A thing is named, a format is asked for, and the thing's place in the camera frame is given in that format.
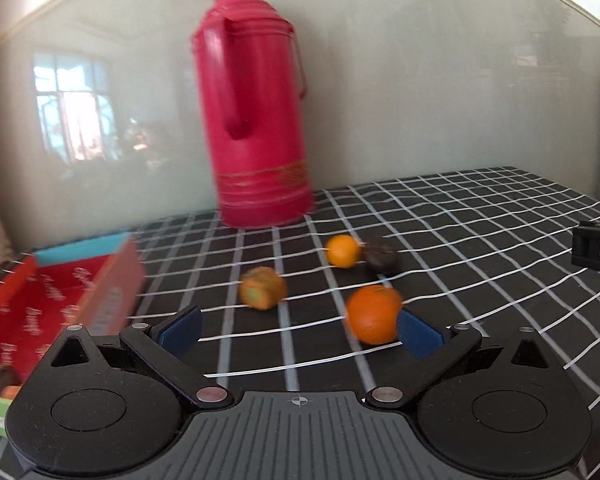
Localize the black white checkered tablecloth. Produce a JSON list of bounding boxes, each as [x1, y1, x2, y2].
[[0, 167, 600, 479]]

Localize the red cardboard box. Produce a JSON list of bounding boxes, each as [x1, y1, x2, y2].
[[0, 232, 146, 437]]

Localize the dark brown round fruit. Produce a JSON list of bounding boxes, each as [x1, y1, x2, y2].
[[363, 237, 401, 275]]

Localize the red thermos flask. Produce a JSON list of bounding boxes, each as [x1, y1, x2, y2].
[[192, 0, 313, 229]]

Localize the brown green round fruit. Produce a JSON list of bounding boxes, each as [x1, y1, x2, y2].
[[238, 266, 287, 311]]

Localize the large orange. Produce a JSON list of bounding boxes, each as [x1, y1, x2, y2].
[[346, 284, 403, 346]]

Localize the small orange kumquat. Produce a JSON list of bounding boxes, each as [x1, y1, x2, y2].
[[325, 234, 362, 269]]

